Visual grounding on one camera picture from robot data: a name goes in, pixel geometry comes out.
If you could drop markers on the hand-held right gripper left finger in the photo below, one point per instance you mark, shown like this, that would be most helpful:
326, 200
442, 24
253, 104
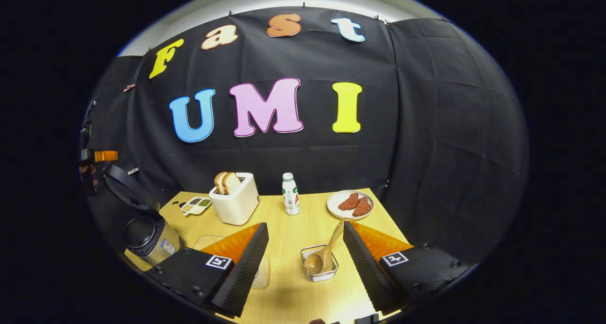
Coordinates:
246, 267

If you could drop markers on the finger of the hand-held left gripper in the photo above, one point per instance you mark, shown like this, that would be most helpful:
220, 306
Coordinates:
106, 156

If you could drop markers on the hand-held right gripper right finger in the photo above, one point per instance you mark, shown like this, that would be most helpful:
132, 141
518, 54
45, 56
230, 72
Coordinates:
364, 267

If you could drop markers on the wooden spoon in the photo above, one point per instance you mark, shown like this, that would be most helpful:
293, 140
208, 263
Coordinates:
326, 253

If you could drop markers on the dark silver rice cooker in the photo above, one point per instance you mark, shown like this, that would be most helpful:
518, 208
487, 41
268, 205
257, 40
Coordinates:
151, 238

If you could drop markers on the clear plastic box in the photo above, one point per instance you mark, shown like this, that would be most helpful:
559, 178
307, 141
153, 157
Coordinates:
206, 241

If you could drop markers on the red meat slice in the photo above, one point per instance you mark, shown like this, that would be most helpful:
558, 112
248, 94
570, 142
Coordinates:
349, 202
362, 207

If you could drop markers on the white toaster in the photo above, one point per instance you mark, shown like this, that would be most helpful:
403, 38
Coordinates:
236, 205

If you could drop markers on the white round plate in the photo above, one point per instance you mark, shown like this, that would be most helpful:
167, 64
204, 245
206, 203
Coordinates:
334, 205

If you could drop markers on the pink cloth clip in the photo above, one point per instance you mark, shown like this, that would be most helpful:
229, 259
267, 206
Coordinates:
129, 87

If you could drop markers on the white divided grain dish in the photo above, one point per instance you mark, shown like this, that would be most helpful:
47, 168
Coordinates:
196, 206

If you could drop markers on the white green-label bottle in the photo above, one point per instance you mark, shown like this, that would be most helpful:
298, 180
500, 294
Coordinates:
291, 196

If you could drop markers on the black backdrop cloth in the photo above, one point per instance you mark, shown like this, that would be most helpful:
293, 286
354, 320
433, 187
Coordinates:
293, 158

